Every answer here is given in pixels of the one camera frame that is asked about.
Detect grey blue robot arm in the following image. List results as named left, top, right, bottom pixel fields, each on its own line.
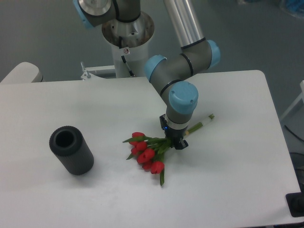
left=73, top=0, right=220, bottom=150

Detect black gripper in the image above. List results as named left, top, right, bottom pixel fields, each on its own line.
left=159, top=114, right=189, bottom=150

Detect black ribbed cylindrical vase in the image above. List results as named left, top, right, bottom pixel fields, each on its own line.
left=49, top=126, right=94, bottom=175

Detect red tulip bouquet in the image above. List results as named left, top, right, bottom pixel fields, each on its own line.
left=123, top=114, right=215, bottom=186

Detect white rounded chair part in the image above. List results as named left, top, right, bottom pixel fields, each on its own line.
left=0, top=62, right=43, bottom=85

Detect white metal base frame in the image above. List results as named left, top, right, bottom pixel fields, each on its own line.
left=80, top=61, right=148, bottom=80

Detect white frame at right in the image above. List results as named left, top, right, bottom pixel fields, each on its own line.
left=279, top=81, right=304, bottom=122

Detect black cable on floor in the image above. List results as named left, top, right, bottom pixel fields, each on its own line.
left=284, top=124, right=304, bottom=141

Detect black cable on pedestal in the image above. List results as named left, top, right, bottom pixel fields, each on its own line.
left=118, top=36, right=136, bottom=78

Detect black device at table edge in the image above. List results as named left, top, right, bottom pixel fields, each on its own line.
left=285, top=192, right=304, bottom=218

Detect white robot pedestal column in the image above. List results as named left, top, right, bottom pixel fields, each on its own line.
left=102, top=11, right=154, bottom=71

